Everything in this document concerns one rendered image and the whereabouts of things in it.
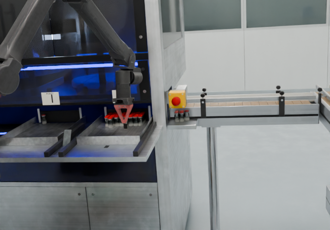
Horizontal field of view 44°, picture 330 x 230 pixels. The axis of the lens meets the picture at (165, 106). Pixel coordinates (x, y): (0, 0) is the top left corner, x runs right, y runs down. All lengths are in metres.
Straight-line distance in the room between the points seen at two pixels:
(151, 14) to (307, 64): 4.92
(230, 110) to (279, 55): 4.56
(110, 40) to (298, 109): 0.92
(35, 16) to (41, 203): 1.18
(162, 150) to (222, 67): 4.61
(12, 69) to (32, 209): 1.18
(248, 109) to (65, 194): 0.98
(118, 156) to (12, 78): 0.53
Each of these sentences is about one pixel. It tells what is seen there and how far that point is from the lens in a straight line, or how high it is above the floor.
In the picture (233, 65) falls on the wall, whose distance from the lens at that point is 6.41.
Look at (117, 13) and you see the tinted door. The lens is 1.82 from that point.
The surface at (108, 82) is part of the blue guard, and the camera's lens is 1.86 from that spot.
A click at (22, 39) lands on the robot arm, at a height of 1.33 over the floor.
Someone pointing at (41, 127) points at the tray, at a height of 0.88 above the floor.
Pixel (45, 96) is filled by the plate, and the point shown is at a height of 1.03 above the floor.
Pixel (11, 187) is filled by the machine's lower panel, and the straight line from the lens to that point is 2.22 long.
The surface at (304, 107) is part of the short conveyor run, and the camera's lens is 1.95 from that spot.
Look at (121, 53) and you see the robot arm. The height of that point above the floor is 1.24.
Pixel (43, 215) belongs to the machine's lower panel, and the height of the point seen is 0.42.
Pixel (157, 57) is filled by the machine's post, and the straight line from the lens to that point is 1.79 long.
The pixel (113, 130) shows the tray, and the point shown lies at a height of 0.88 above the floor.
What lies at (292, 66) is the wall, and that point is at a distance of 6.49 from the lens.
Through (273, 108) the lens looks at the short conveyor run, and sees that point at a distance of 1.93.
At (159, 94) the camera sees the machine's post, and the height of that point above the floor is 1.02.
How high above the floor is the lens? 1.38
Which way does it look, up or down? 13 degrees down
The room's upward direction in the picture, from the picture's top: 4 degrees counter-clockwise
